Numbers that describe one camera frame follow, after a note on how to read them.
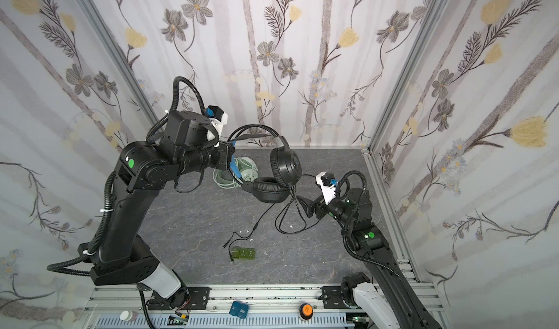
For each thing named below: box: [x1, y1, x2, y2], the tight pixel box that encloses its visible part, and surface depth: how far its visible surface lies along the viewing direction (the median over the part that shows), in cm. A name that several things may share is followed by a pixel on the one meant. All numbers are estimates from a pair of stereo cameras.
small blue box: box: [229, 300, 249, 319], surface depth 72 cm
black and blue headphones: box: [230, 123, 303, 204], surface depth 52 cm
